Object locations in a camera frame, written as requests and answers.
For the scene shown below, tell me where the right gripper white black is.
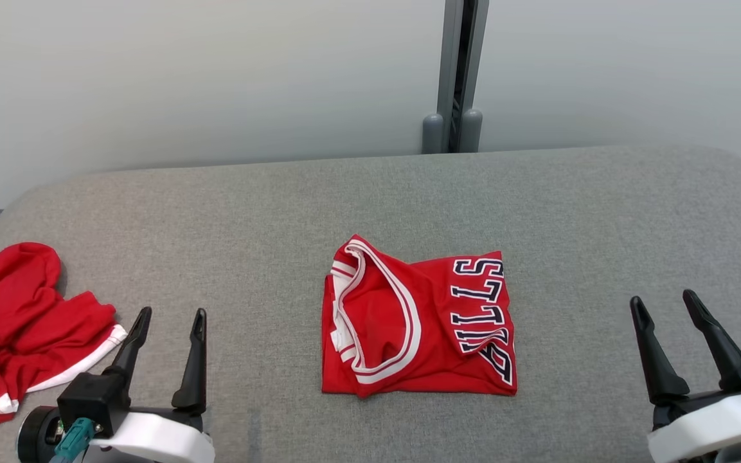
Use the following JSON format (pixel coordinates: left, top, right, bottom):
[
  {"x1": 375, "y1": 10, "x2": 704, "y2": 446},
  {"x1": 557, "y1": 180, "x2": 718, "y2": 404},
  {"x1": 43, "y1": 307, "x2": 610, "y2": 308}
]
[{"x1": 630, "y1": 289, "x2": 741, "y2": 463}]

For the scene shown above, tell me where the red basketball jersey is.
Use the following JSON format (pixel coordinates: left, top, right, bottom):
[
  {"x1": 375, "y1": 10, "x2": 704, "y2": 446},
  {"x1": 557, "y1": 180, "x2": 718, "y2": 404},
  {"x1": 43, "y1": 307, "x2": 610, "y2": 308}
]
[
  {"x1": 0, "y1": 242, "x2": 129, "y2": 435},
  {"x1": 321, "y1": 234, "x2": 517, "y2": 398}
]

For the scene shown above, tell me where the left camera cable teal plug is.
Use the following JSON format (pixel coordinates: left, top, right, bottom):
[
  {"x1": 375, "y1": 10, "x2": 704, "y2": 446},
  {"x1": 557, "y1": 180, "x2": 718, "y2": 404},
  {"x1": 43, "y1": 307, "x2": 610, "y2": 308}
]
[{"x1": 49, "y1": 417, "x2": 100, "y2": 463}]

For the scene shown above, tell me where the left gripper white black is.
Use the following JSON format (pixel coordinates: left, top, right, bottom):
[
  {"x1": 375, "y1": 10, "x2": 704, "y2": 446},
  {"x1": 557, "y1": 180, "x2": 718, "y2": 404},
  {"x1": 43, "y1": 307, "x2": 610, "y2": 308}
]
[{"x1": 91, "y1": 307, "x2": 215, "y2": 463}]

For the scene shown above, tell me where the grey metal partition post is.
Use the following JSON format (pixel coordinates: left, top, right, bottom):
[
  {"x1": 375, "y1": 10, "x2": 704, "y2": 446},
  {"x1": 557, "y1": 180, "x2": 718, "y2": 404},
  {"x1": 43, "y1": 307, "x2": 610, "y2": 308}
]
[{"x1": 422, "y1": 0, "x2": 490, "y2": 154}]

